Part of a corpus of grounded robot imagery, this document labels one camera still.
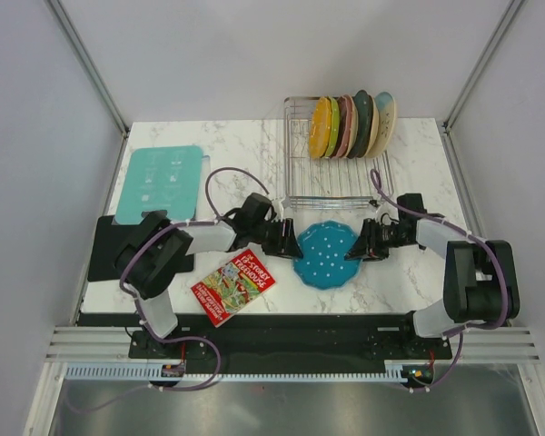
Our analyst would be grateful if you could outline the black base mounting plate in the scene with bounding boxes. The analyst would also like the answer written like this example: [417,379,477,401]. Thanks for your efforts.
[128,314,452,374]

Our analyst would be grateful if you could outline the black mat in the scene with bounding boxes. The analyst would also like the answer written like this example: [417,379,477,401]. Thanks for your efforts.
[87,211,194,296]

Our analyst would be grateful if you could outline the teal cutting board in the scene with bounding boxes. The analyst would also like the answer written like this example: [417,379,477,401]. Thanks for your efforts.
[114,145,203,225]

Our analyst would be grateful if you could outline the dark teal plate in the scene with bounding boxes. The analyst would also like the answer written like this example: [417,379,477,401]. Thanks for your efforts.
[347,90,374,159]

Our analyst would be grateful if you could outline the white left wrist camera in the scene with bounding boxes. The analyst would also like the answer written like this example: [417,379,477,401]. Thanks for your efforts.
[272,198,293,221]

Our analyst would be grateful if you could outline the blue polka dot plate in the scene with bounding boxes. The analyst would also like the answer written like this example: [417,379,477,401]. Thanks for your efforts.
[292,221,361,291]

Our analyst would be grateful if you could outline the white slotted cable duct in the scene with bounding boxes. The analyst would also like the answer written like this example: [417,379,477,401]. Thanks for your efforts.
[65,362,408,383]

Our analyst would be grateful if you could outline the red children's book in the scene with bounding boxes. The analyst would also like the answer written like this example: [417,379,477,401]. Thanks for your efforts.
[192,249,276,328]

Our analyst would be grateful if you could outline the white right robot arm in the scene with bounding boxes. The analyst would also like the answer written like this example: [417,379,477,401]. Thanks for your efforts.
[344,193,520,358]

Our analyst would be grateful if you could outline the cream and blue plate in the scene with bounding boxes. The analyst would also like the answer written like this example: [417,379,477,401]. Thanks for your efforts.
[364,91,398,159]

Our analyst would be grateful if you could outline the wire dish rack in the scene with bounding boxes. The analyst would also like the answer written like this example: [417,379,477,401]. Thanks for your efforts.
[282,96,395,210]

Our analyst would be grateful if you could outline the green polka dot plate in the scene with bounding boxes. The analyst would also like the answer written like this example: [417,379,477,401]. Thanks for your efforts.
[323,96,341,158]

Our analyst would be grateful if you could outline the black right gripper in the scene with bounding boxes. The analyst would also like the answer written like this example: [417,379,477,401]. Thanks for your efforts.
[344,217,412,262]

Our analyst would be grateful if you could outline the pink polka dot plate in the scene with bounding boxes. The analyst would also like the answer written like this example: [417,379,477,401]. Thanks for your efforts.
[332,94,355,158]

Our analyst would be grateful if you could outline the orange polka dot plate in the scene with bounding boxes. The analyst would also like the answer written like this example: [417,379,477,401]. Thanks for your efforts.
[308,97,332,159]

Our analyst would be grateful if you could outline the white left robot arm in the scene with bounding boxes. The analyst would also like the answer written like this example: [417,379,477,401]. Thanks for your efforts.
[114,193,303,357]

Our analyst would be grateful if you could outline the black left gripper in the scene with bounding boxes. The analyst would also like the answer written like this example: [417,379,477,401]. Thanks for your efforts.
[250,216,302,259]

